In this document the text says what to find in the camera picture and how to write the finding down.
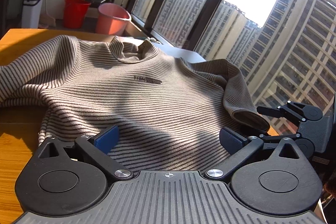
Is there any red plastic bucket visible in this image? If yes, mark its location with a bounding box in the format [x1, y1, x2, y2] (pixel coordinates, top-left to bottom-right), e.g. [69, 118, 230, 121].
[63, 0, 91, 29]

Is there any pink plastic basin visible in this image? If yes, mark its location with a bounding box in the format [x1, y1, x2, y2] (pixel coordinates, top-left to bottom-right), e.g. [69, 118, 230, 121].
[95, 3, 131, 36]

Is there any striped knit sweater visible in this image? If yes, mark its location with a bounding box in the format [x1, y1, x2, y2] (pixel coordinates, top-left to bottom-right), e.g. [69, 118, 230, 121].
[1, 35, 269, 172]

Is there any white trash bin black lid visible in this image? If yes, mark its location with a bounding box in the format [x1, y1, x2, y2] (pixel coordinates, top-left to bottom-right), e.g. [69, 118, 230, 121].
[21, 0, 43, 28]

